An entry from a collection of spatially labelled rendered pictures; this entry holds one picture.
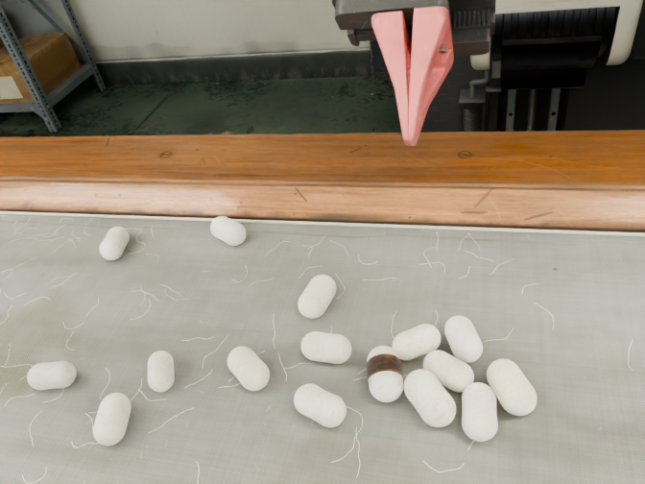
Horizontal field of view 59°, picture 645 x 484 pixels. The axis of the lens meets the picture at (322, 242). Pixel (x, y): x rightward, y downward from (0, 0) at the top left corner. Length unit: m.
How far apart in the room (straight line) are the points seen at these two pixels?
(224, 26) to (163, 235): 2.18
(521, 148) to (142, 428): 0.38
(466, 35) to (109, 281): 0.34
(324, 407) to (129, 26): 2.65
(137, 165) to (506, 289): 0.38
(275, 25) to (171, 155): 2.00
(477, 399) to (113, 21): 2.72
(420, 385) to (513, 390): 0.05
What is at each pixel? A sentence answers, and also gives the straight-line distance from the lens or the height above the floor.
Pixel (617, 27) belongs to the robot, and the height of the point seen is 0.72.
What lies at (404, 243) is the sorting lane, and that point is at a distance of 0.47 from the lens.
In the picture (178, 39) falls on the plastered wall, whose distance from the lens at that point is 2.80.
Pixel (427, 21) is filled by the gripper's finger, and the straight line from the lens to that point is 0.37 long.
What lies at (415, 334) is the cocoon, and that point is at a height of 0.76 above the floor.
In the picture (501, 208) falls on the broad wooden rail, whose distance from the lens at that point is 0.49.
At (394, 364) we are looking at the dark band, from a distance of 0.36.
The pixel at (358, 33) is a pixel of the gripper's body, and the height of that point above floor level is 0.90.
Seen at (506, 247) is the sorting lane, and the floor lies 0.74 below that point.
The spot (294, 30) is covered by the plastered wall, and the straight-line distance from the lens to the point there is 2.57.
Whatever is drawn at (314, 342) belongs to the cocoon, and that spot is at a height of 0.76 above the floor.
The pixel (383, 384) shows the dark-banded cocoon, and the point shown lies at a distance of 0.35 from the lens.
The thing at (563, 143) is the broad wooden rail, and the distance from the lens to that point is 0.55.
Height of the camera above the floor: 1.05
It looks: 40 degrees down
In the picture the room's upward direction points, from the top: 11 degrees counter-clockwise
